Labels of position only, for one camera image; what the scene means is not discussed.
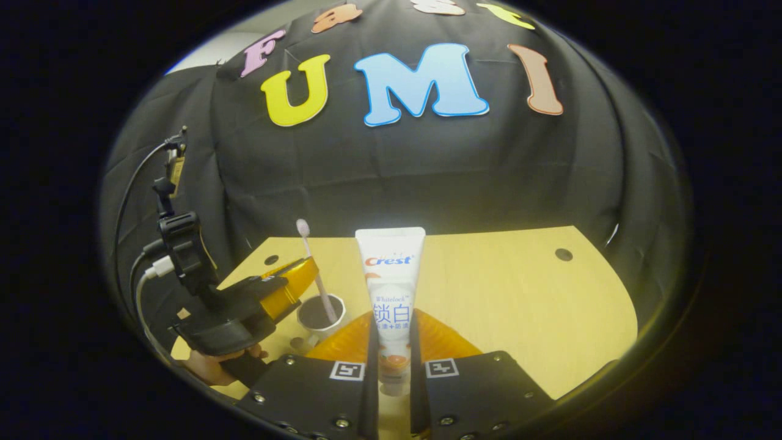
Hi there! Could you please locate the lilac toothbrush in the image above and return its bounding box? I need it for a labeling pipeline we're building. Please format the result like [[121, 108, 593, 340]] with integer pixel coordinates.
[[296, 219, 338, 323]]

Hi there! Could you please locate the white plug cable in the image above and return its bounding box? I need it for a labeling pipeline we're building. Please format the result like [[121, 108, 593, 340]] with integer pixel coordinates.
[[136, 255, 178, 361]]

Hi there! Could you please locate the white cup with wooden handle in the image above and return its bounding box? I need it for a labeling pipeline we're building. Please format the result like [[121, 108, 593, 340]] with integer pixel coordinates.
[[290, 293, 347, 352]]

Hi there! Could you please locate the black cable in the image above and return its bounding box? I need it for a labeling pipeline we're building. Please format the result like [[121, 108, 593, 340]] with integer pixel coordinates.
[[115, 137, 184, 306]]

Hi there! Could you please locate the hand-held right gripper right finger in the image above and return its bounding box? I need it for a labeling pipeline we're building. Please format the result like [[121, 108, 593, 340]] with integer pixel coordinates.
[[408, 309, 557, 440]]

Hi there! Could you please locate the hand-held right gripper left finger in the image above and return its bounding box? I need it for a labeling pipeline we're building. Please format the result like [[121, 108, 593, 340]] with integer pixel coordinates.
[[235, 309, 381, 440]]

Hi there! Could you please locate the black backdrop cloth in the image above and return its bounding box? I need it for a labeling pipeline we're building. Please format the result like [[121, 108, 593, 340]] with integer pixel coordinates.
[[101, 0, 691, 343]]

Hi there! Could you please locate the white toothpaste tube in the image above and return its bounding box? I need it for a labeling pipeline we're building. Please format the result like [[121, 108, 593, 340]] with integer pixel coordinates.
[[355, 227, 426, 397]]

